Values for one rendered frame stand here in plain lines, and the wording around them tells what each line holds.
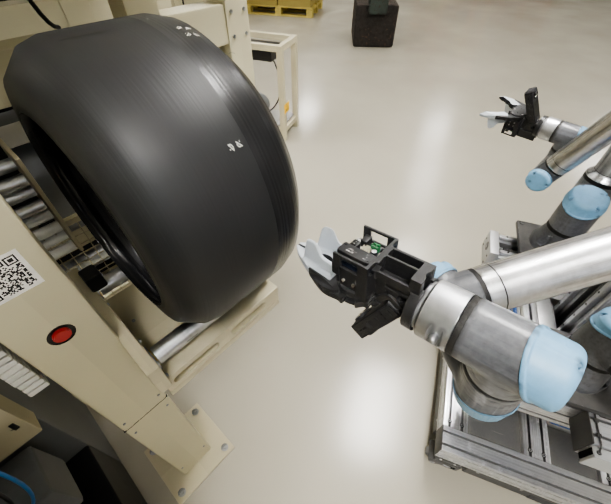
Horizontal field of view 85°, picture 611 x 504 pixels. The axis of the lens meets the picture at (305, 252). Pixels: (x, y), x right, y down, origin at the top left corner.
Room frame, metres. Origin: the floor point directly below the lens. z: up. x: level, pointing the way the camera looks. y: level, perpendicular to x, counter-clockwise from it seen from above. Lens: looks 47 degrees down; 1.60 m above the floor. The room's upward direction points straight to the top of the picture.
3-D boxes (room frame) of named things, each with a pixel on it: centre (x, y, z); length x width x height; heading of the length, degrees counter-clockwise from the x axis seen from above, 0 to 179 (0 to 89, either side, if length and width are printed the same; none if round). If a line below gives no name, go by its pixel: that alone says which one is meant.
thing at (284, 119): (3.20, 0.40, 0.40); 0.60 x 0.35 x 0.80; 69
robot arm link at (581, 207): (0.86, -0.92, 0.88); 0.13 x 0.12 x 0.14; 134
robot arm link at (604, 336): (0.38, -0.74, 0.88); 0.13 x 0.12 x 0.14; 10
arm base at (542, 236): (0.85, -0.91, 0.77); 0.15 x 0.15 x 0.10
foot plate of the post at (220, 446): (0.34, 0.49, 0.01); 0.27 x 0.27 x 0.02; 48
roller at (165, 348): (0.45, 0.22, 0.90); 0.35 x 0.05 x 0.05; 138
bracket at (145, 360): (0.41, 0.45, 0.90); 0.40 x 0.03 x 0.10; 48
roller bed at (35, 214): (0.64, 0.76, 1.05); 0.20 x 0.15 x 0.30; 138
